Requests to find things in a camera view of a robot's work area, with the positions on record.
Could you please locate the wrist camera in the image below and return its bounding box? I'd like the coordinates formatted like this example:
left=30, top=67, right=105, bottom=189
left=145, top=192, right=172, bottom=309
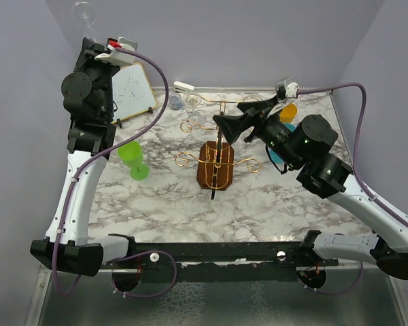
left=95, top=37, right=137, bottom=67
left=275, top=79, right=300, bottom=102

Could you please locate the orange plastic goblet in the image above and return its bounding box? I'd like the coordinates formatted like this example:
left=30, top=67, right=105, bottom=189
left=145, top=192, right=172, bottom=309
left=279, top=103, right=297, bottom=124

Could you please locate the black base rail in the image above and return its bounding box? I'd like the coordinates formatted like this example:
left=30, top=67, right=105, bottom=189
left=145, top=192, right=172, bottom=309
left=105, top=241, right=338, bottom=283

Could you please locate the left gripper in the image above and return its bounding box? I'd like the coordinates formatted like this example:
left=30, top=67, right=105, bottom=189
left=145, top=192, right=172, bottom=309
left=73, top=38, right=120, bottom=120

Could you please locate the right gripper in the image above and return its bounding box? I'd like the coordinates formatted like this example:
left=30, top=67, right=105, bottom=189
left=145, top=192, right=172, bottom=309
left=214, top=96, right=303, bottom=170

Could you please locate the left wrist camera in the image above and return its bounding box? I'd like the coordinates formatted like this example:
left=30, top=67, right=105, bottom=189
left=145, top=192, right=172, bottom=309
left=95, top=37, right=137, bottom=67

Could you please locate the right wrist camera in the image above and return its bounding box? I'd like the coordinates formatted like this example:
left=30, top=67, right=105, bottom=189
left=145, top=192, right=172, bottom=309
left=275, top=79, right=300, bottom=102

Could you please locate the clear wine glass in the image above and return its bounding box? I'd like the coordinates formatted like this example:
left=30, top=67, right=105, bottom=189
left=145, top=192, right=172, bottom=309
left=182, top=92, right=205, bottom=125
left=71, top=1, right=104, bottom=43
left=238, top=94, right=263, bottom=103

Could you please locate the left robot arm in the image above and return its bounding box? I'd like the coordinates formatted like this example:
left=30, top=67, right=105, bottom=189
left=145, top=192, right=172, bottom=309
left=30, top=37, right=137, bottom=276

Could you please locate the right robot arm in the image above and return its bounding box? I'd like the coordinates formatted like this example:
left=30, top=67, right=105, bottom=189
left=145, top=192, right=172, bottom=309
left=213, top=97, right=408, bottom=280

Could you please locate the gold wire wine glass rack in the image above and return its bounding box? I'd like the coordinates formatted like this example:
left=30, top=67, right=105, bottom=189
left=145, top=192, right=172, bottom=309
left=175, top=92, right=263, bottom=201

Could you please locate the small whiteboard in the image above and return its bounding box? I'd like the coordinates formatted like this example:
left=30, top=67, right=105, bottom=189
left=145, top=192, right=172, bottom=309
left=112, top=63, right=157, bottom=124

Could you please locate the small blue cup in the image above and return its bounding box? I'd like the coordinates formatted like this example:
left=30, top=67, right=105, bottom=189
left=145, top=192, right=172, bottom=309
left=168, top=93, right=183, bottom=111

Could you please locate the green plastic goblet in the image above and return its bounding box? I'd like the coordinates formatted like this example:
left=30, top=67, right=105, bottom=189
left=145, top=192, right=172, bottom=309
left=118, top=141, right=149, bottom=181

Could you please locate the white eraser block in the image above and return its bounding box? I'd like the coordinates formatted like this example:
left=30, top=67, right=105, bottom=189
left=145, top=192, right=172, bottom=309
left=173, top=81, right=195, bottom=93

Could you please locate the blue plastic goblet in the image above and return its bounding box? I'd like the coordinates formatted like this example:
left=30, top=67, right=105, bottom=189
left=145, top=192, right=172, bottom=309
left=267, top=123, right=299, bottom=166

